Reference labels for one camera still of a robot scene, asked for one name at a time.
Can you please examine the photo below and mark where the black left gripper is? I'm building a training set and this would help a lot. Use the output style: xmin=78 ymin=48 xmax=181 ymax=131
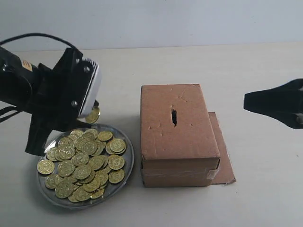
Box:
xmin=25 ymin=63 xmax=99 ymax=156

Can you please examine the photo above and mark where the gold coin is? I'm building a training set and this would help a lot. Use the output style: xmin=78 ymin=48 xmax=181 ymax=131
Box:
xmin=85 ymin=106 xmax=100 ymax=124
xmin=108 ymin=155 xmax=125 ymax=170
xmin=98 ymin=131 xmax=113 ymax=141
xmin=110 ymin=138 xmax=126 ymax=153
xmin=55 ymin=181 xmax=73 ymax=199

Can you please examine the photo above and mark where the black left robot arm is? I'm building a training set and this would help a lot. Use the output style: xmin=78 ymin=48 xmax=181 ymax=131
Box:
xmin=0 ymin=48 xmax=101 ymax=156

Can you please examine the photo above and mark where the cardboard box with slot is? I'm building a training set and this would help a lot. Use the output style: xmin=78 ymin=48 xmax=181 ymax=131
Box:
xmin=140 ymin=84 xmax=220 ymax=187

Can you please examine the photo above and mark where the gold coin at plate top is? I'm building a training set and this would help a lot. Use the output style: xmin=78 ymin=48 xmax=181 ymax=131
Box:
xmin=98 ymin=131 xmax=113 ymax=141

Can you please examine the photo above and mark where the gold coin plate centre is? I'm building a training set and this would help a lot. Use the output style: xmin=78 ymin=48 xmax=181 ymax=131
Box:
xmin=71 ymin=153 xmax=89 ymax=166

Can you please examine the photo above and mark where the gold coin left edge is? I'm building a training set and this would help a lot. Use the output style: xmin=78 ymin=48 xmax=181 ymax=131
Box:
xmin=36 ymin=159 xmax=55 ymax=175

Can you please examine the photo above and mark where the flat brown cardboard flap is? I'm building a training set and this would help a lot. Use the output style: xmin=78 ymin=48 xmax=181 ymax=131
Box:
xmin=208 ymin=112 xmax=236 ymax=184

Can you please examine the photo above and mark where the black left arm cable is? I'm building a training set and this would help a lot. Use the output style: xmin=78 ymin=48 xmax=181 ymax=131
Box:
xmin=0 ymin=33 xmax=76 ymax=123

